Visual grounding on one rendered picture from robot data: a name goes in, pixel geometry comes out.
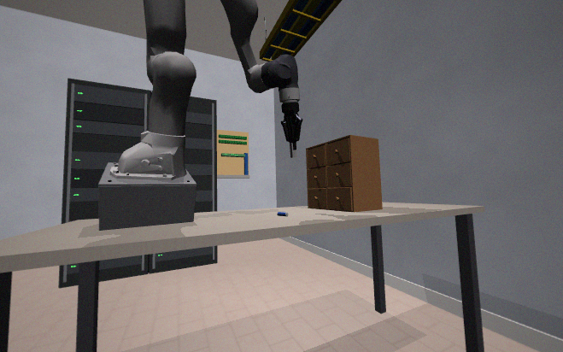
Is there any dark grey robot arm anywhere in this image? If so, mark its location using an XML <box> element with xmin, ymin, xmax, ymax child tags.
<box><xmin>110</xmin><ymin>0</ymin><xmax>300</xmax><ymax>180</ymax></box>

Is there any brown wooden drawer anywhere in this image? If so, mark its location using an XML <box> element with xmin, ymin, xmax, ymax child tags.
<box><xmin>327</xmin><ymin>162</ymin><xmax>351</xmax><ymax>186</ymax></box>
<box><xmin>308</xmin><ymin>167</ymin><xmax>326</xmax><ymax>187</ymax></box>
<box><xmin>308</xmin><ymin>189</ymin><xmax>327</xmax><ymax>208</ymax></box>
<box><xmin>326</xmin><ymin>138</ymin><xmax>350</xmax><ymax>164</ymax></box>
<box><xmin>327</xmin><ymin>188</ymin><xmax>353</xmax><ymax>211</ymax></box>
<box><xmin>307</xmin><ymin>145</ymin><xmax>325</xmax><ymax>167</ymax></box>

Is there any brown wooden chest of drawers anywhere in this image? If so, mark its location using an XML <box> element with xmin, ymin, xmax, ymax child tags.
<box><xmin>306</xmin><ymin>135</ymin><xmax>383</xmax><ymax>212</ymax></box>

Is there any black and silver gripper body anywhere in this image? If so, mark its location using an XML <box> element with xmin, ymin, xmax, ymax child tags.
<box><xmin>281</xmin><ymin>103</ymin><xmax>299</xmax><ymax>125</ymax></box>

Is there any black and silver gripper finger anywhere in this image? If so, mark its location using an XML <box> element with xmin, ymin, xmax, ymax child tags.
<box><xmin>281</xmin><ymin>117</ymin><xmax>291</xmax><ymax>158</ymax></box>
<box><xmin>289</xmin><ymin>115</ymin><xmax>302</xmax><ymax>158</ymax></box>

